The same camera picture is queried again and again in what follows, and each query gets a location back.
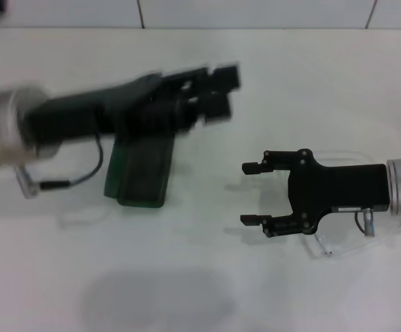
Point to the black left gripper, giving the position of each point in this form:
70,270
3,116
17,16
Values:
110,110

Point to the clear white glasses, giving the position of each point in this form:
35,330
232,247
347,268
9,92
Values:
324,246

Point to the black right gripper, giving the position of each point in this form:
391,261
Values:
342,186

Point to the green glasses case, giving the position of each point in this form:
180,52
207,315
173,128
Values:
141,173

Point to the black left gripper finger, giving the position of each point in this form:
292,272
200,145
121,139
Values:
226,77

